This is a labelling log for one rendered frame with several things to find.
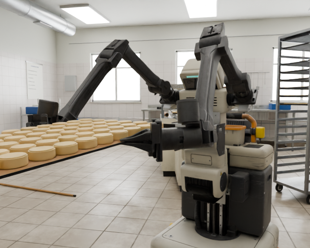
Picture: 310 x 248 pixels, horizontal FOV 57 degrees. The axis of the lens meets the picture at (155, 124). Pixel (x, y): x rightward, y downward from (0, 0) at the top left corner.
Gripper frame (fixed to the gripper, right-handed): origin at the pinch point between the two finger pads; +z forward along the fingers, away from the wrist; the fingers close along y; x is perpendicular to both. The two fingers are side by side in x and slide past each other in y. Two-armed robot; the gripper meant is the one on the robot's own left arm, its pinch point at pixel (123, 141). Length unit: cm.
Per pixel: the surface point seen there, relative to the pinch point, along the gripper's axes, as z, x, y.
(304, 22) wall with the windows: -468, 525, -162
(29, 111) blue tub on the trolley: 147, 580, 22
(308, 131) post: -204, 182, 31
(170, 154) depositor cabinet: -94, 317, 77
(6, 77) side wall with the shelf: 190, 589, -50
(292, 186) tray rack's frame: -200, 200, 95
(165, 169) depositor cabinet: -86, 318, 98
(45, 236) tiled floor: 52, 163, 101
